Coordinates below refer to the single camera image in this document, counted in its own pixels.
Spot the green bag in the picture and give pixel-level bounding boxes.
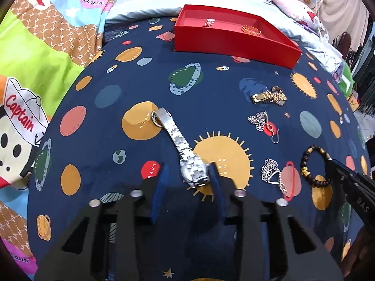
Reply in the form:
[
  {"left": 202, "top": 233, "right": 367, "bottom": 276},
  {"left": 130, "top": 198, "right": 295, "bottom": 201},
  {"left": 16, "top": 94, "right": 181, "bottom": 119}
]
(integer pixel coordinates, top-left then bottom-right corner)
[{"left": 337, "top": 60, "right": 356, "bottom": 97}]

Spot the black bead bracelet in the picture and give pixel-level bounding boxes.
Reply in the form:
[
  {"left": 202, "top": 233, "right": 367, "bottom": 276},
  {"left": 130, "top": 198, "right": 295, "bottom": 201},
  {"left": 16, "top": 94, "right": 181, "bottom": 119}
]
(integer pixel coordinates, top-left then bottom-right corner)
[{"left": 301, "top": 145, "right": 332, "bottom": 187}]

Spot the silver metal watch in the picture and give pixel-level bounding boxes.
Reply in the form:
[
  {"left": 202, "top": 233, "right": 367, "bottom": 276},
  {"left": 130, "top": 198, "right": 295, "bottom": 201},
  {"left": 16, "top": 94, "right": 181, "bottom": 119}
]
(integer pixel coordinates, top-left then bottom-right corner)
[{"left": 151, "top": 108, "right": 211, "bottom": 188}]

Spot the colourful monkey printed blanket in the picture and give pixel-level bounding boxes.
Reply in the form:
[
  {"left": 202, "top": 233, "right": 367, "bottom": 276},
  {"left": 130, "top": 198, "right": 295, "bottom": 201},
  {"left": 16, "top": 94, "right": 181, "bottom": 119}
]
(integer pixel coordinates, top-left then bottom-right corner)
[{"left": 0, "top": 0, "right": 118, "bottom": 273}]

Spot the light blue quilt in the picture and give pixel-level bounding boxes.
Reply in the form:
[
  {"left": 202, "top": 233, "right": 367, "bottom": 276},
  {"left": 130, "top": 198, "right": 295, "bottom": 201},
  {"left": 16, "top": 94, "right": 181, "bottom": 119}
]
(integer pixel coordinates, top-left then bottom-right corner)
[{"left": 105, "top": 0, "right": 343, "bottom": 74}]

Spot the gold metal watch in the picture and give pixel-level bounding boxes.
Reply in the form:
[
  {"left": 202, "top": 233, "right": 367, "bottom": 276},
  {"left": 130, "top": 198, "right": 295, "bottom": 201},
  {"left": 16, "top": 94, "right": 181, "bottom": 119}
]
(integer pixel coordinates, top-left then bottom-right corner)
[{"left": 251, "top": 86, "right": 287, "bottom": 106}]

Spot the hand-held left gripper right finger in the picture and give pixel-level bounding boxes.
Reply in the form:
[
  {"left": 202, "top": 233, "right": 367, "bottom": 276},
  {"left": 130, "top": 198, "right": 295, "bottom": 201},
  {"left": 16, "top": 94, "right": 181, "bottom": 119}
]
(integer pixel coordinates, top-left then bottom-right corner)
[{"left": 209, "top": 164, "right": 345, "bottom": 281}]

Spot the beige curtain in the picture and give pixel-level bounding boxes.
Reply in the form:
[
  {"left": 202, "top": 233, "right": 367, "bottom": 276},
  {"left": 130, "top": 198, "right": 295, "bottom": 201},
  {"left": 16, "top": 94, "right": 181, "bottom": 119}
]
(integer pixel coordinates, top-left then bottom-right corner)
[{"left": 319, "top": 0, "right": 370, "bottom": 47}]

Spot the person's right hand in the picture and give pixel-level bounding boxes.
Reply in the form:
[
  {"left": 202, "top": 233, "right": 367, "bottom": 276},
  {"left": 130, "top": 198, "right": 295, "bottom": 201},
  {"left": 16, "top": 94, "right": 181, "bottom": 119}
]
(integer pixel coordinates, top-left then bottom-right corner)
[{"left": 341, "top": 225, "right": 375, "bottom": 281}]

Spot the white charging cable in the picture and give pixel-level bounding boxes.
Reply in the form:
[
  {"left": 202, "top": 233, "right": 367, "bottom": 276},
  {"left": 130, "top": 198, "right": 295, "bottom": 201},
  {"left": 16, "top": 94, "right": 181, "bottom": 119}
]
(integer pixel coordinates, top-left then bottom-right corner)
[{"left": 312, "top": 0, "right": 330, "bottom": 62}]

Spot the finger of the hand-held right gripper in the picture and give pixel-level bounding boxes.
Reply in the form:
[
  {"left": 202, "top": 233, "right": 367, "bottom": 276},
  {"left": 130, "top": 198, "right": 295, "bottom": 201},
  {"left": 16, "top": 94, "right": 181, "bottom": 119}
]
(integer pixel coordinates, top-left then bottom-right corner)
[{"left": 325, "top": 159, "right": 375, "bottom": 200}]

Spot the red cardboard box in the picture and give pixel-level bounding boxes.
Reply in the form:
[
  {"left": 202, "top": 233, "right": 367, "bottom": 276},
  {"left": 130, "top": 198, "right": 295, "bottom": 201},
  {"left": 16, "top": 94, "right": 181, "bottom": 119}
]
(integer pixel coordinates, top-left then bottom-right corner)
[{"left": 174, "top": 4, "right": 302, "bottom": 70}]

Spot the gold chain bangle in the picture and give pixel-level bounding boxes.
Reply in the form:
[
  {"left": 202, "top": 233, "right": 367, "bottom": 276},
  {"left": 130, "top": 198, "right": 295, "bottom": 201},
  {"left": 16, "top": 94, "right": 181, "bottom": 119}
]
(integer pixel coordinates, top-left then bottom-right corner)
[{"left": 241, "top": 25, "right": 262, "bottom": 36}]

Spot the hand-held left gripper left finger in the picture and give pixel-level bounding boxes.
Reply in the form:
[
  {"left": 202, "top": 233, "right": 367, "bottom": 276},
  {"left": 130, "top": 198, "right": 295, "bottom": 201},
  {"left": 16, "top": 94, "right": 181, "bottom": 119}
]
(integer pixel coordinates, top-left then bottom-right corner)
[{"left": 35, "top": 164, "right": 170, "bottom": 281}]

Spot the pink plush pillow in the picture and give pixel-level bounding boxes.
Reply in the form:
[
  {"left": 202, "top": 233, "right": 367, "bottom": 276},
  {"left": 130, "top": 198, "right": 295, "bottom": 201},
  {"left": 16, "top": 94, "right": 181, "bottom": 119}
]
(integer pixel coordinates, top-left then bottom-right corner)
[{"left": 271, "top": 0, "right": 324, "bottom": 33}]

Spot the navy planet printed blanket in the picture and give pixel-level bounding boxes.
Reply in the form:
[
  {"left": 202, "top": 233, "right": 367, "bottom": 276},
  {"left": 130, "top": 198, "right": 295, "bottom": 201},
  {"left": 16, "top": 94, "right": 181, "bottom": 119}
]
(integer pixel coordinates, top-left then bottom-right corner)
[{"left": 26, "top": 16, "right": 371, "bottom": 281}]

